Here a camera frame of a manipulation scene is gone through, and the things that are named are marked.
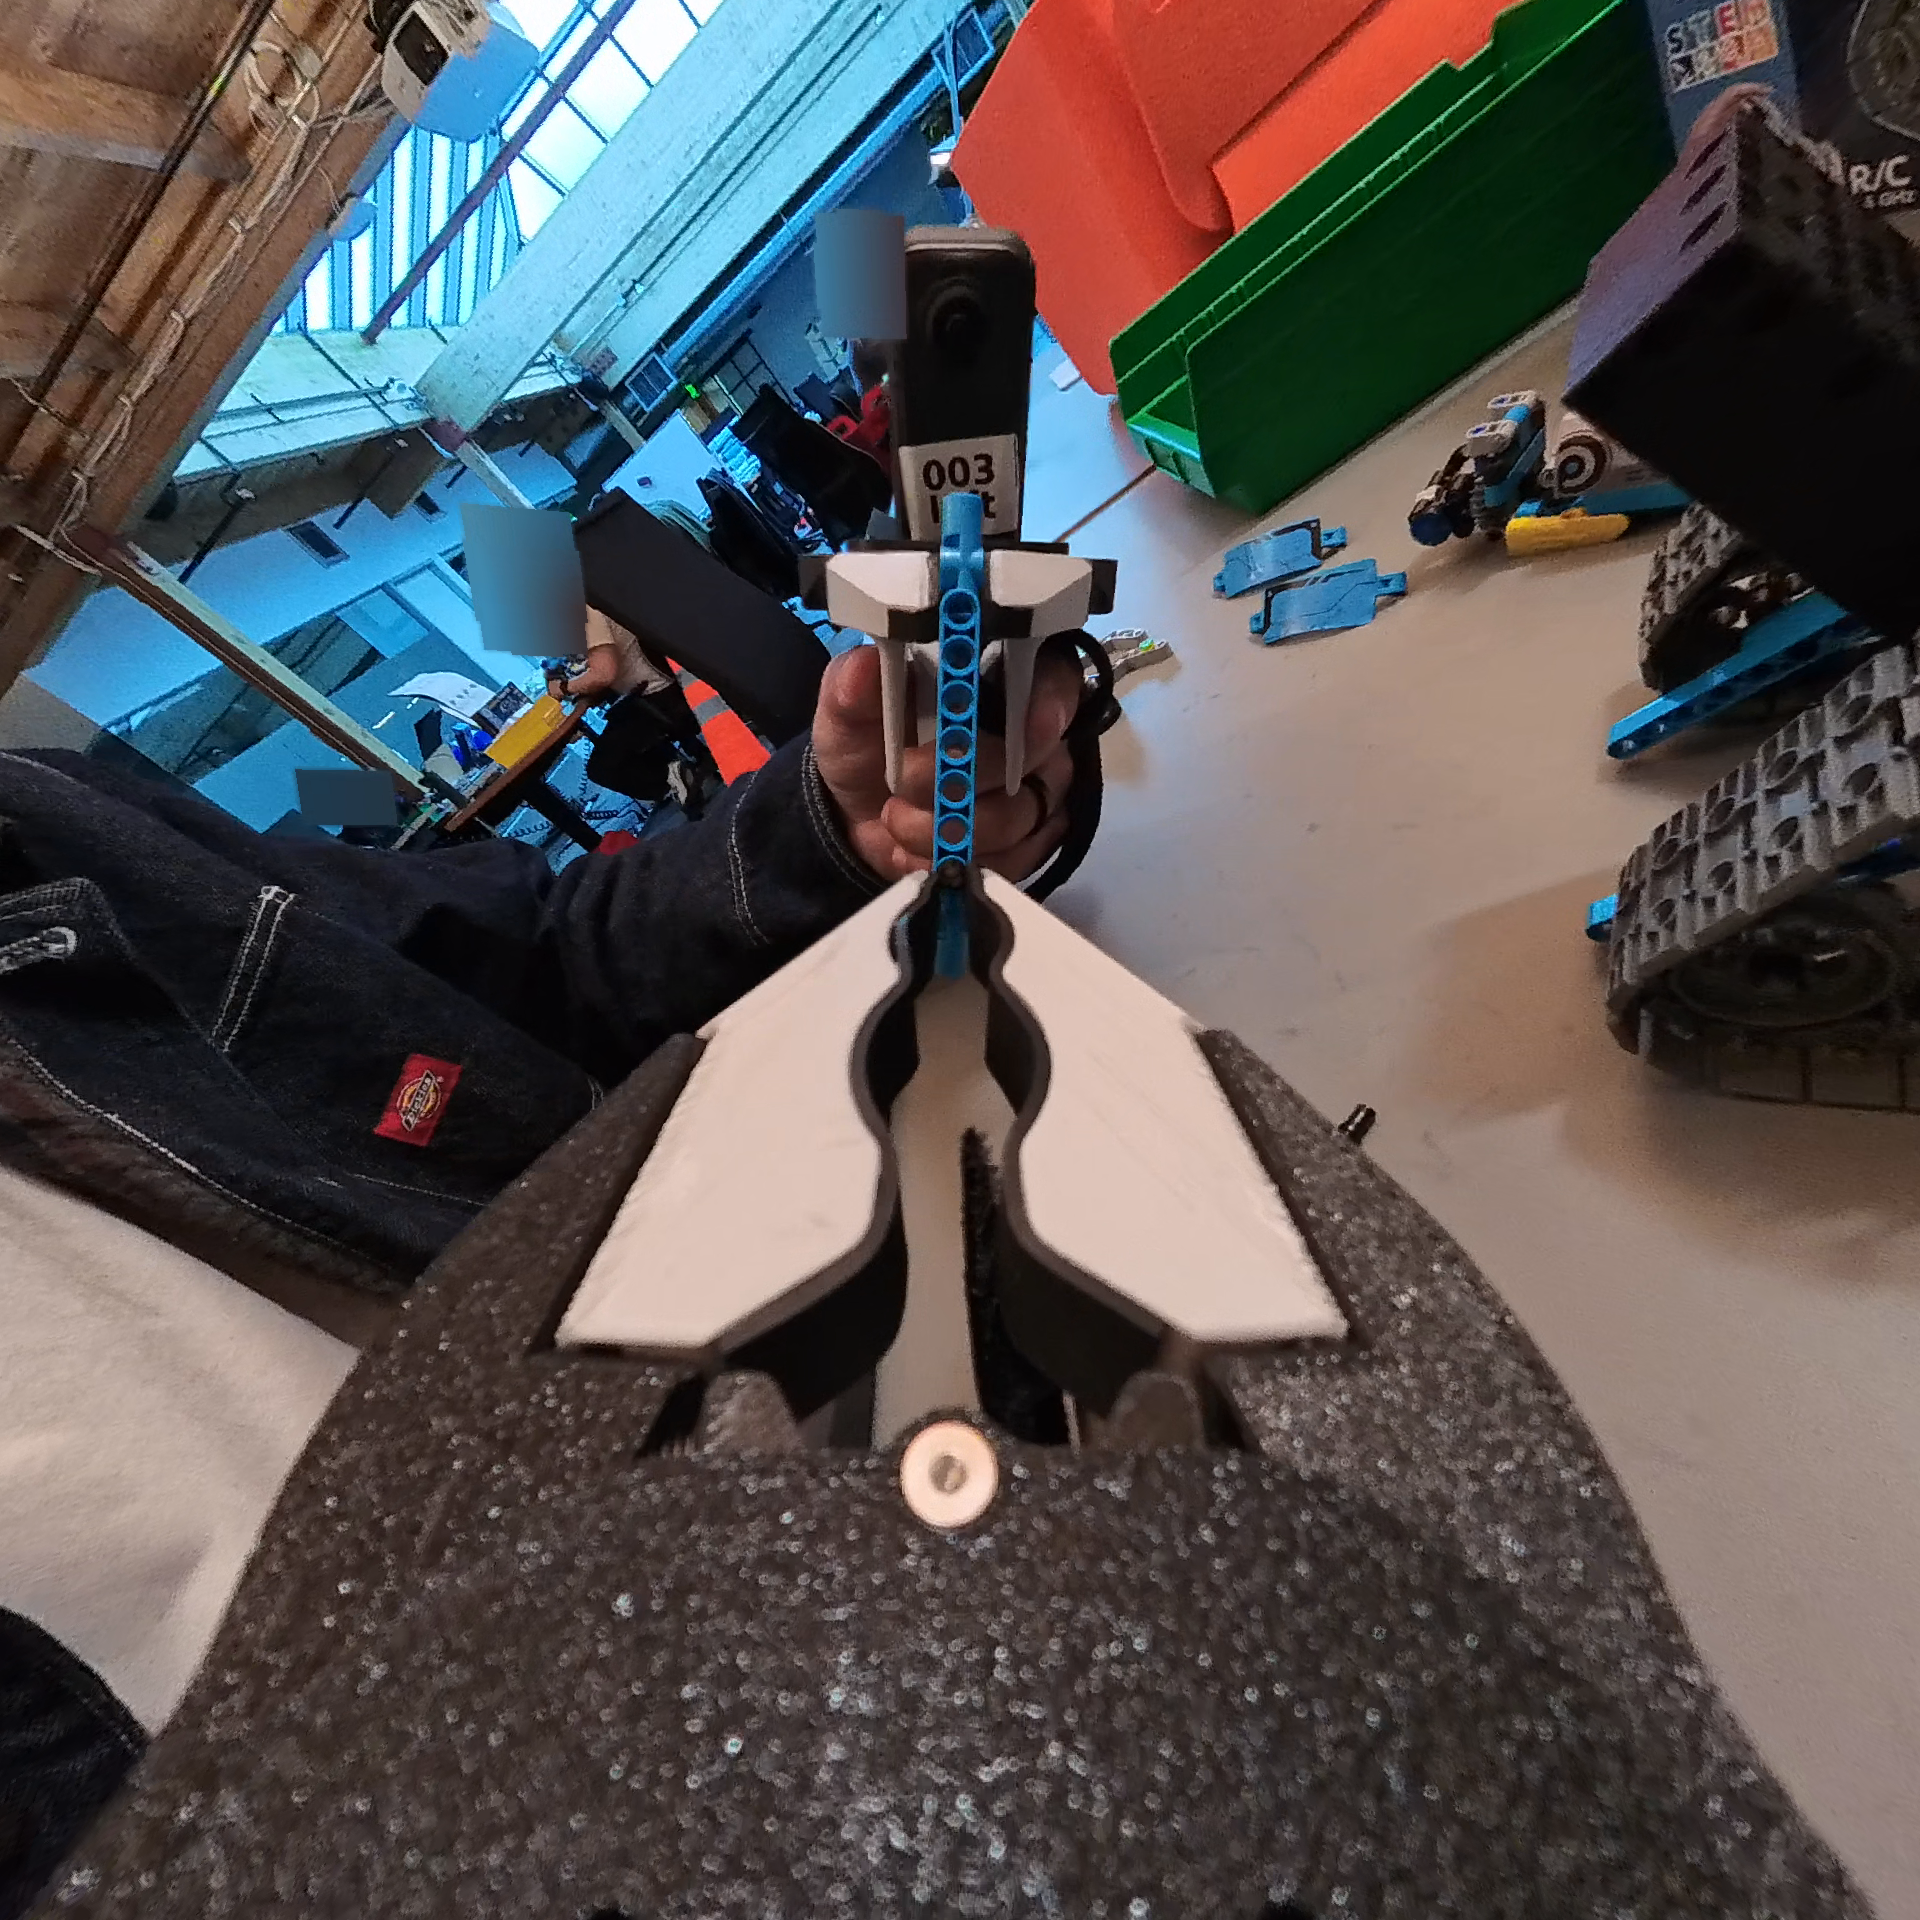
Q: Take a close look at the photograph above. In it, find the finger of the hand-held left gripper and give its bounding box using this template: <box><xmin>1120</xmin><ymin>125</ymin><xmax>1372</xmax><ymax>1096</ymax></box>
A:
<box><xmin>978</xmin><ymin>550</ymin><xmax>1092</xmax><ymax>798</ymax></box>
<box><xmin>831</xmin><ymin>550</ymin><xmax>946</xmax><ymax>793</ymax></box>

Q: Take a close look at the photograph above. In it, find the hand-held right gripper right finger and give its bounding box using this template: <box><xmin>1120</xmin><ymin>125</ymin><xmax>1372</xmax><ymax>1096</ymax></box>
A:
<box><xmin>977</xmin><ymin>870</ymin><xmax>1354</xmax><ymax>1355</ymax></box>

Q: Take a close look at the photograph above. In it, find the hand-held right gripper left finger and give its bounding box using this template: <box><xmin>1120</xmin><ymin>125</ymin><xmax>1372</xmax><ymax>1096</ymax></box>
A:
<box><xmin>555</xmin><ymin>874</ymin><xmax>922</xmax><ymax>1369</ymax></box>

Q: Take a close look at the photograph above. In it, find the blue holed toy beam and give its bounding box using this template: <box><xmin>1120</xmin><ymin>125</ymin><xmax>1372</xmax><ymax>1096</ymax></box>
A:
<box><xmin>922</xmin><ymin>504</ymin><xmax>995</xmax><ymax>986</ymax></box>

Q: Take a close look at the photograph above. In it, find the blue grey tracked toy robot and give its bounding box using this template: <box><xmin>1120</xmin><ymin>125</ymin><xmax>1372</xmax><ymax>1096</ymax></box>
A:
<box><xmin>1559</xmin><ymin>90</ymin><xmax>1920</xmax><ymax>1116</ymax></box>

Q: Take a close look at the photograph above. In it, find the person's left forearm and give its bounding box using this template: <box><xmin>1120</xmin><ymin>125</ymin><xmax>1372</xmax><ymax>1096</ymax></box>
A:
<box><xmin>539</xmin><ymin>736</ymin><xmax>888</xmax><ymax>1059</ymax></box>

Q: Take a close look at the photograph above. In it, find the grey desk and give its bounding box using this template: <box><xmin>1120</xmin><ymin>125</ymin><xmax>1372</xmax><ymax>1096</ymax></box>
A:
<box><xmin>886</xmin><ymin>300</ymin><xmax>1920</xmax><ymax>1920</ymax></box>

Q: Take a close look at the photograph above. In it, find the person's left hand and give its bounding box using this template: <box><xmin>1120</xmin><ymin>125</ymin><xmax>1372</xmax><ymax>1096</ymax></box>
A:
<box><xmin>810</xmin><ymin>638</ymin><xmax>1089</xmax><ymax>894</ymax></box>

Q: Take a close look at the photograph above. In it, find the blue flat plastic piece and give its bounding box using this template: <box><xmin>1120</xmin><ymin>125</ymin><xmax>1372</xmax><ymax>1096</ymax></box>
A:
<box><xmin>1211</xmin><ymin>518</ymin><xmax>1354</xmax><ymax>602</ymax></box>
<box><xmin>1249</xmin><ymin>562</ymin><xmax>1414</xmax><ymax>649</ymax></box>

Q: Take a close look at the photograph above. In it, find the orange plastic case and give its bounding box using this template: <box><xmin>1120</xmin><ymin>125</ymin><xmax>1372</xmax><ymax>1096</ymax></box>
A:
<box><xmin>948</xmin><ymin>0</ymin><xmax>1531</xmax><ymax>400</ymax></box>

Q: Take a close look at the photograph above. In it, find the green plastic bin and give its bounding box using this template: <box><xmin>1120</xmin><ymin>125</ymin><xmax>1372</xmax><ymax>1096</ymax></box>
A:
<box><xmin>1111</xmin><ymin>0</ymin><xmax>1673</xmax><ymax>518</ymax></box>

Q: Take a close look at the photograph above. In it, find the wooden table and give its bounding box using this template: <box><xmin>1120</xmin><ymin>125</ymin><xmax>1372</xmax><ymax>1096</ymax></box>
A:
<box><xmin>434</xmin><ymin>721</ymin><xmax>606</xmax><ymax>848</ymax></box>

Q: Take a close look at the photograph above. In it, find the blue white toy assembly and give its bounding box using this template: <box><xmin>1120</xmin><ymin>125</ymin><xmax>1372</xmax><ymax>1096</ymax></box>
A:
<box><xmin>1409</xmin><ymin>386</ymin><xmax>1690</xmax><ymax>560</ymax></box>

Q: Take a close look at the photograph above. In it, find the person's denim jacket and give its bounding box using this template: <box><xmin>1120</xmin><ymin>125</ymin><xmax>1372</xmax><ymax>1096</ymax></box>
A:
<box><xmin>0</xmin><ymin>750</ymin><xmax>722</xmax><ymax>1297</ymax></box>

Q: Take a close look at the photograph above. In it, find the skylight window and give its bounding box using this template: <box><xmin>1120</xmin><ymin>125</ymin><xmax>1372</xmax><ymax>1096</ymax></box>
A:
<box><xmin>278</xmin><ymin>0</ymin><xmax>782</xmax><ymax>338</ymax></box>

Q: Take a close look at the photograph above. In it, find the white ceiling mounted device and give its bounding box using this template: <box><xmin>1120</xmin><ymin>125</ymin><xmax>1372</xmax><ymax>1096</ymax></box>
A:
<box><xmin>369</xmin><ymin>0</ymin><xmax>535</xmax><ymax>137</ymax></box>

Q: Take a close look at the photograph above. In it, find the person's white shirt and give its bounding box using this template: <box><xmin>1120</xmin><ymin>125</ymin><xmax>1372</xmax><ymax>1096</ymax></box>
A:
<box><xmin>0</xmin><ymin>1161</ymin><xmax>401</xmax><ymax>1734</ymax></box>

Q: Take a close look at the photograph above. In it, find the dark printed toy kit box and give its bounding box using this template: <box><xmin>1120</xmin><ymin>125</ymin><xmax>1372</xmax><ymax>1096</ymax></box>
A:
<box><xmin>1642</xmin><ymin>0</ymin><xmax>1920</xmax><ymax>227</ymax></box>

